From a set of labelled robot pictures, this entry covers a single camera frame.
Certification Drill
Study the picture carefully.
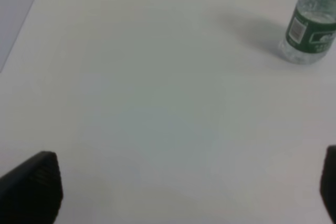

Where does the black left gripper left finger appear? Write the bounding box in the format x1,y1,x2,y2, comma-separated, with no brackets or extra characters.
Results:
1,151,63,223

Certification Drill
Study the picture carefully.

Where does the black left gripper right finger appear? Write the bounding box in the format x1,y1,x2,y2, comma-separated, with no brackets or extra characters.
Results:
320,145,336,223

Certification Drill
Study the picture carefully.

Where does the clear bottle green label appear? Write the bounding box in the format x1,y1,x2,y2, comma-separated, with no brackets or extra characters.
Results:
279,0,335,65

